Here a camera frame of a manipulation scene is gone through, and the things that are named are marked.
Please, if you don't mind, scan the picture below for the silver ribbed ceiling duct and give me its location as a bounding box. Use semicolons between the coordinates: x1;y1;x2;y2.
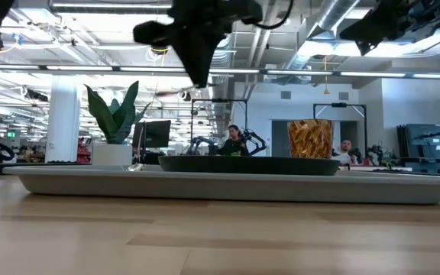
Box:
203;22;238;135

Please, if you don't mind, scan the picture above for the grey equipment cabinet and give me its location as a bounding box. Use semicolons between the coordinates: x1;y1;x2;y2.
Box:
396;123;440;175

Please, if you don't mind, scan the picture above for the grey door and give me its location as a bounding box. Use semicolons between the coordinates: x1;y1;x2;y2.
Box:
271;119;291;158

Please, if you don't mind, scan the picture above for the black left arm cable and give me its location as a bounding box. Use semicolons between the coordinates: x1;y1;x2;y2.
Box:
252;0;295;31

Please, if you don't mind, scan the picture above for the amber patterned glass cup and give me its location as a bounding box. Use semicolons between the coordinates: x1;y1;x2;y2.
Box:
286;118;334;160

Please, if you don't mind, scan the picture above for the black station frame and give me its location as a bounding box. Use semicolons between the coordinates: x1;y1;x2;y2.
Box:
312;102;368;154
190;98;249;157

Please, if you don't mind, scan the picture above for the white planter box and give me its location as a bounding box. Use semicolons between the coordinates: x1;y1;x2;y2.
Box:
91;143;134;167

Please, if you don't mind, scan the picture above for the green snake plant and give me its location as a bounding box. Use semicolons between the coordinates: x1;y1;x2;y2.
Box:
83;79;152;145

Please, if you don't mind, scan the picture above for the black computer monitor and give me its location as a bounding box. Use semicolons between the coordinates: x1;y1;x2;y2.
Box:
131;119;172;150

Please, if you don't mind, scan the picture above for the long ceiling light strip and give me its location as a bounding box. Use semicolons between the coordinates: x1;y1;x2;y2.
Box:
0;63;440;79

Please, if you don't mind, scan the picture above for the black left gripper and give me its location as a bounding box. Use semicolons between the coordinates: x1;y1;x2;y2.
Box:
132;0;264;89

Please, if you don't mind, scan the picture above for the black round plate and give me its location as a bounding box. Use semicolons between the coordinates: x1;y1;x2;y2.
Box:
157;154;341;177

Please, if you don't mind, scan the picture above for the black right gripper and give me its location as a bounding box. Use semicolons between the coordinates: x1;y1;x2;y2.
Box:
338;0;428;57

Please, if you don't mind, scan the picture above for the silver spiral air duct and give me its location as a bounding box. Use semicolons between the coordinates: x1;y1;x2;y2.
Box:
283;0;361;73

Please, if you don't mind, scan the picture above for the grey rectangular tray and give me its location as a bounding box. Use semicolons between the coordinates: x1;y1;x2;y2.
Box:
1;164;440;205

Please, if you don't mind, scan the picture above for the white round column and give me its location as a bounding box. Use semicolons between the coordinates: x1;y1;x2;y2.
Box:
45;75;81;164

